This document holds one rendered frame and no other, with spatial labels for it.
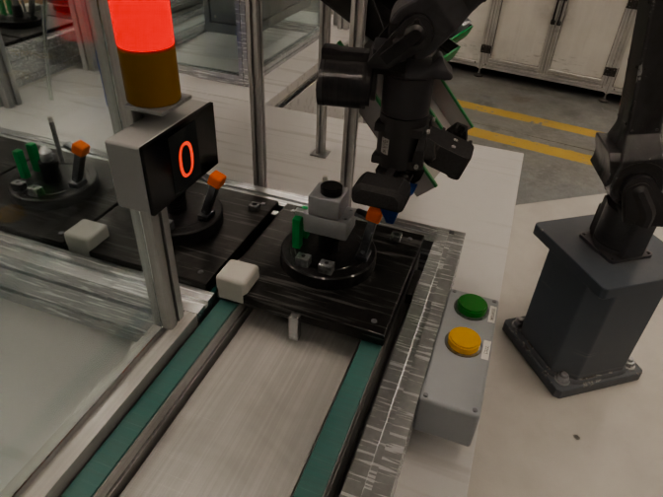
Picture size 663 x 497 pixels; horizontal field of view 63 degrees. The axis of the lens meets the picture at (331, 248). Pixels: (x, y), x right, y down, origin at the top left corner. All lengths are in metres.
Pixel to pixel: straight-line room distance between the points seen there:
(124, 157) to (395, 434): 0.39
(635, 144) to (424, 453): 0.44
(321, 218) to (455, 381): 0.27
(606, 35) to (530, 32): 0.53
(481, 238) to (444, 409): 0.52
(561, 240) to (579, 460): 0.28
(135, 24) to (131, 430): 0.41
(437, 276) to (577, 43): 3.97
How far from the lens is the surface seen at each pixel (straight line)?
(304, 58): 2.03
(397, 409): 0.64
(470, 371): 0.68
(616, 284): 0.72
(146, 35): 0.51
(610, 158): 0.68
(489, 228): 1.13
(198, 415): 0.68
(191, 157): 0.57
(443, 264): 0.84
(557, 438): 0.79
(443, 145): 0.65
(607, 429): 0.83
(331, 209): 0.72
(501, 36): 4.78
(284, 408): 0.67
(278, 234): 0.85
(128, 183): 0.53
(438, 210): 1.15
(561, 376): 0.83
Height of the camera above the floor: 1.45
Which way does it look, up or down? 36 degrees down
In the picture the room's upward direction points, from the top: 3 degrees clockwise
